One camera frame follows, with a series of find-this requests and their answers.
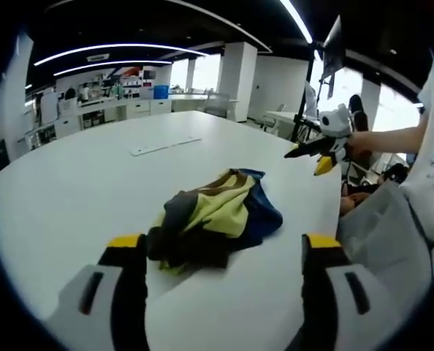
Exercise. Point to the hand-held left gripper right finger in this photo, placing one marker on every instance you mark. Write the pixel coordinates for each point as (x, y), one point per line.
(348, 300)

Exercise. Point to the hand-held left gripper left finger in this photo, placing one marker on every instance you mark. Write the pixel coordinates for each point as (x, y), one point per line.
(93, 292)

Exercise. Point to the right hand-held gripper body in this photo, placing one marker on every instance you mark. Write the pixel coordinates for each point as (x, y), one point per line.
(335, 122)

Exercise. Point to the yellow blue brown garment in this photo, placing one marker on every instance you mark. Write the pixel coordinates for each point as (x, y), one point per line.
(217, 215)

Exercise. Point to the black office chair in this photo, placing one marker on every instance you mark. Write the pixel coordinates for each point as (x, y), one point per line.
(359, 115)

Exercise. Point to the black monitor stand pole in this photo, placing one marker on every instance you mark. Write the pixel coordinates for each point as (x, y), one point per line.
(302, 98)

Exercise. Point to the person's grey trousers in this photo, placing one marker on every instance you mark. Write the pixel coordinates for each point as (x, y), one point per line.
(381, 234)

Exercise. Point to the black monitor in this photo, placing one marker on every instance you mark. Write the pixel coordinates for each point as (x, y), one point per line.
(333, 47)

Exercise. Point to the person's white printed shirt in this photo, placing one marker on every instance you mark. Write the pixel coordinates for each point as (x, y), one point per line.
(432, 146)

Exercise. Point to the white mesh office chair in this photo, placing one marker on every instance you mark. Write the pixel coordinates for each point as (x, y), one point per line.
(217, 105)

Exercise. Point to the long ceiling light strip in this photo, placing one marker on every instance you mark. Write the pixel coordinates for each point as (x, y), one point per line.
(297, 20)
(122, 49)
(107, 65)

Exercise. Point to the white background desk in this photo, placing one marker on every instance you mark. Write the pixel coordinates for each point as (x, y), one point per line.
(198, 98)

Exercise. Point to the blue storage bin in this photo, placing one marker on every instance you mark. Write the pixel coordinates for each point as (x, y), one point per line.
(161, 91)

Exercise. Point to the white cabinet row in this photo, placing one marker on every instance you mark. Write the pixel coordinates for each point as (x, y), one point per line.
(129, 109)

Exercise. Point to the white whiteboard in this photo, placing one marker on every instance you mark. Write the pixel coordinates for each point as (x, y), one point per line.
(49, 108)

